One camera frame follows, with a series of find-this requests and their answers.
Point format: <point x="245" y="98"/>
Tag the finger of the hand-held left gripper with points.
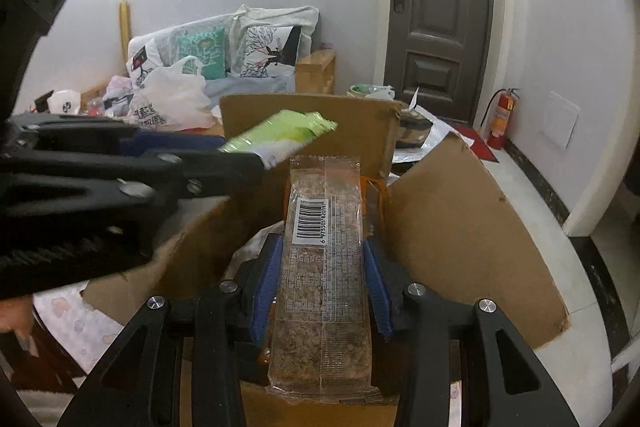
<point x="215" y="172"/>
<point x="170" y="143"/>

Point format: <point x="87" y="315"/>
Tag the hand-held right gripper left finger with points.
<point x="267" y="287"/>

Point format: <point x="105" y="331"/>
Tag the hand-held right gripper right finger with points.
<point x="375" y="287"/>

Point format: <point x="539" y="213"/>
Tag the brown snack bar packet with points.
<point x="325" y="307"/>

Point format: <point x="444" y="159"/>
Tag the green snack packet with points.
<point x="280" y="132"/>

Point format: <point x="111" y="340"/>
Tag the brown cardboard box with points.
<point x="450" y="232"/>

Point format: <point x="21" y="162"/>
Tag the person's left hand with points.
<point x="15" y="314"/>

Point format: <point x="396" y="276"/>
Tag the white printed plastic bag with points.
<point x="170" y="99"/>

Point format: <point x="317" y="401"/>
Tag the small white plastic bag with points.
<point x="120" y="94"/>

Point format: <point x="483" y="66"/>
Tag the white pillow with red patch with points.
<point x="142" y="64"/>

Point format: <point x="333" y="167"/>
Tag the grey covered sofa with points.
<point x="250" y="84"/>

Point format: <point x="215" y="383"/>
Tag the teal patterned pillow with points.
<point x="202" y="52"/>

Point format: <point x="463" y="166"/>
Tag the wooden plank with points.
<point x="124" y="32"/>

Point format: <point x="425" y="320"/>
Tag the white pillow with black tree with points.
<point x="270" y="52"/>

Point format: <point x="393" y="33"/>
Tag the small cardboard box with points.
<point x="315" y="72"/>

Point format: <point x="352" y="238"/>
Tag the dark trash bin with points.
<point x="367" y="92"/>

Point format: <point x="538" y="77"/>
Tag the red doormat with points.
<point x="477" y="144"/>

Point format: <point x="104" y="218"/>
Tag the red fire extinguisher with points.
<point x="500" y="124"/>

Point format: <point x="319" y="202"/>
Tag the dark brown door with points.
<point x="440" y="17"/>

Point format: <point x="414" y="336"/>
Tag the white wall panel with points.
<point x="560" y="119"/>

